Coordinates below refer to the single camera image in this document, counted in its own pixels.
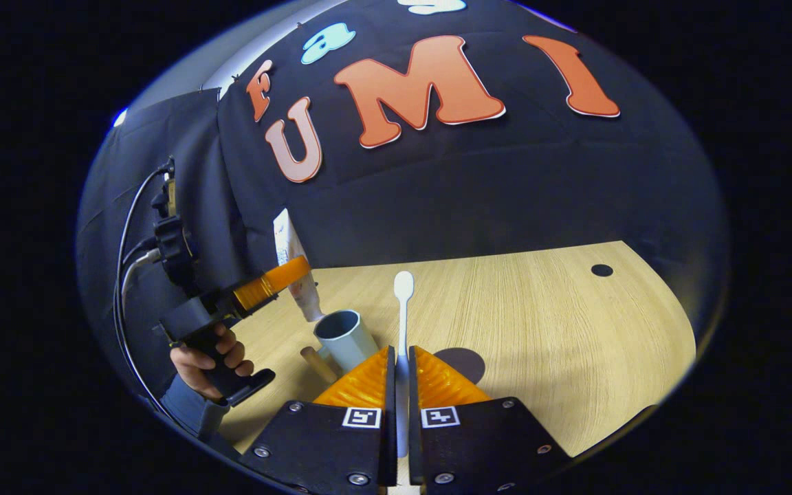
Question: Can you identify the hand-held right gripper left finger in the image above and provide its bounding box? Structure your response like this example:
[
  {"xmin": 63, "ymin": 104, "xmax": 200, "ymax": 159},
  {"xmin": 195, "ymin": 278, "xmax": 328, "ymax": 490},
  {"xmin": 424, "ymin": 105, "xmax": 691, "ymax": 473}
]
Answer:
[{"xmin": 239, "ymin": 346, "xmax": 398, "ymax": 495}]

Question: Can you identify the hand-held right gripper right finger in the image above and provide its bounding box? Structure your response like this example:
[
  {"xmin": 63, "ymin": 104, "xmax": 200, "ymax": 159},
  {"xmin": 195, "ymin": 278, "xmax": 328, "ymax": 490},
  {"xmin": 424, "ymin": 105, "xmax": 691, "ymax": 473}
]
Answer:
[{"xmin": 408, "ymin": 346, "xmax": 572, "ymax": 495}]

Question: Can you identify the white toothpaste tube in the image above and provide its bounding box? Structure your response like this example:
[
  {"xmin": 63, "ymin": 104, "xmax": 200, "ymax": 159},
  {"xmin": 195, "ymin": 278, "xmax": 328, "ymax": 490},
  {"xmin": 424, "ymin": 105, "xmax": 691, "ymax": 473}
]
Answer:
[{"xmin": 272, "ymin": 208, "xmax": 325, "ymax": 322}]

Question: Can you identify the light green cup wooden handle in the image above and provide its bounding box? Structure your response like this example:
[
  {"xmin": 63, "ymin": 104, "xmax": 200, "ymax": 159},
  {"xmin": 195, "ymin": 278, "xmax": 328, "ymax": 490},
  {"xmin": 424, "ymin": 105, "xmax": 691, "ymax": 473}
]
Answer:
[{"xmin": 300, "ymin": 309, "xmax": 381, "ymax": 384}]

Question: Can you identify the dark brown round coaster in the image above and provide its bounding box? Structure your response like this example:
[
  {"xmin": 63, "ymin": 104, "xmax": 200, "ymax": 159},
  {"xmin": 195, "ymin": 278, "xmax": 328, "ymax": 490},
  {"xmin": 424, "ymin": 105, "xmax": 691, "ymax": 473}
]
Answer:
[{"xmin": 434, "ymin": 347, "xmax": 486, "ymax": 386}]

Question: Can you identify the white toothbrush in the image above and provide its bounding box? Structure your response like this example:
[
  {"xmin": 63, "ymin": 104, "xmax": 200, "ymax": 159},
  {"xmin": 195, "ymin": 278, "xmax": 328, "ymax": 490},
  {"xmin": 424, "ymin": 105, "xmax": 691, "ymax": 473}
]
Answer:
[{"xmin": 393, "ymin": 271, "xmax": 415, "ymax": 459}]

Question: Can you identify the grey cable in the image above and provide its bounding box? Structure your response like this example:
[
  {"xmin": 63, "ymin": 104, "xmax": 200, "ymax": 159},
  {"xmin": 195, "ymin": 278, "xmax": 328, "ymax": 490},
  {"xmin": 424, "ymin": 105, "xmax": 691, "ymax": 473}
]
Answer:
[{"xmin": 121, "ymin": 249, "xmax": 163, "ymax": 303}]

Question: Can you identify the black cable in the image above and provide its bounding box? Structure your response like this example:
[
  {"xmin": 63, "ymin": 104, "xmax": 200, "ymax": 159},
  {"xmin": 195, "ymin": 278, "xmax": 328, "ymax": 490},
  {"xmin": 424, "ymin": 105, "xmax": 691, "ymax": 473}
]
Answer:
[{"xmin": 113, "ymin": 162, "xmax": 177, "ymax": 420}]

